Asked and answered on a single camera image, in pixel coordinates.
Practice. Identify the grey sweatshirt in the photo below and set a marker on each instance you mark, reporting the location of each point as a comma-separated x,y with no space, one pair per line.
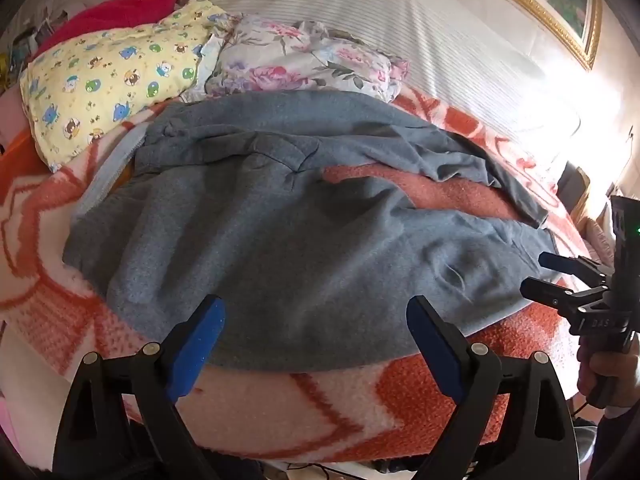
280,240

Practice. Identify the white striped bed sheet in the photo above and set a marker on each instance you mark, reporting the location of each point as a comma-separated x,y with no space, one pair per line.
400,25

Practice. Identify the yellow animal print pillow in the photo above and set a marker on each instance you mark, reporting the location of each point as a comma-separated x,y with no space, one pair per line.
110,80

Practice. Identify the red cloth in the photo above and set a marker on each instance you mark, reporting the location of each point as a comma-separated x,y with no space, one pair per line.
100,17

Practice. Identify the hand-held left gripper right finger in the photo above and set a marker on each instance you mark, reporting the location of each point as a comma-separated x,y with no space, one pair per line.
434,345

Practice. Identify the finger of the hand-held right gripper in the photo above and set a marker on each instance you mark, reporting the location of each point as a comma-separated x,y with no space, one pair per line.
570,262
550,292

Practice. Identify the floral pillow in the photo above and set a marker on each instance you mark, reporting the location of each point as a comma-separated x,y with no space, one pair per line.
300,67

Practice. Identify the orange and white blanket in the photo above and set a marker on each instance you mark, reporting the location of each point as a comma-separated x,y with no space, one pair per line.
320,410

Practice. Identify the gold framed picture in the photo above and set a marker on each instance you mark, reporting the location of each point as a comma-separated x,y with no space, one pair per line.
555,0

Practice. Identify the dark wooden chair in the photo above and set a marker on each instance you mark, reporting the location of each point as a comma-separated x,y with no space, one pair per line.
572,190

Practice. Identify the person's right hand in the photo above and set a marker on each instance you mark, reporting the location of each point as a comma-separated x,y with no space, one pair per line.
627,375

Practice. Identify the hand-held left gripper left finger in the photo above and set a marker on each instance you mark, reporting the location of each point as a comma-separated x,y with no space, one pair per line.
200,345

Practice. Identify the person's right forearm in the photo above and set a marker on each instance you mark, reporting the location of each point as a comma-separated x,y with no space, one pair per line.
617,445

